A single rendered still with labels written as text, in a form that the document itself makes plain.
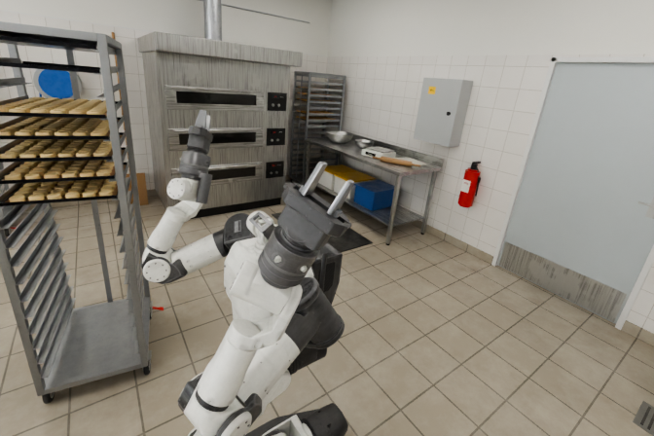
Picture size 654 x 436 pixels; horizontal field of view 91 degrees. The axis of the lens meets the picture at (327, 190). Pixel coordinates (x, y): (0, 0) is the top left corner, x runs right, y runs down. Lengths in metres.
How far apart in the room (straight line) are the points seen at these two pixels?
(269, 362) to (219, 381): 0.13
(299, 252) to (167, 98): 3.34
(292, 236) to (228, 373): 0.27
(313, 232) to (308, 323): 0.32
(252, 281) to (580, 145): 3.19
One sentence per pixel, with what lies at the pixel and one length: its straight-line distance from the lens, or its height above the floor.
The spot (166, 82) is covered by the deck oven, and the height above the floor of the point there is 1.57.
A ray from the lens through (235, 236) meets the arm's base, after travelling 1.09.
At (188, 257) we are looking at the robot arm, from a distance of 1.15.
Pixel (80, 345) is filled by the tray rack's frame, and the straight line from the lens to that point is 2.51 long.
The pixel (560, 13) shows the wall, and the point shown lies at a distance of 3.65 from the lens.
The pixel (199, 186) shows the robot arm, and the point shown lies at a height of 1.37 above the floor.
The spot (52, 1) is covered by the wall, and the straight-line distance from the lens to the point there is 4.78.
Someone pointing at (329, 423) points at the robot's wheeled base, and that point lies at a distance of 1.68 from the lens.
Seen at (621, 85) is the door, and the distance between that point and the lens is 3.44.
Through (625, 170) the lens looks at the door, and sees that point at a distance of 3.43.
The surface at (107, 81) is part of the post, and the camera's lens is 1.64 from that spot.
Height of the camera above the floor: 1.72
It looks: 19 degrees down
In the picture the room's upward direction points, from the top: 5 degrees clockwise
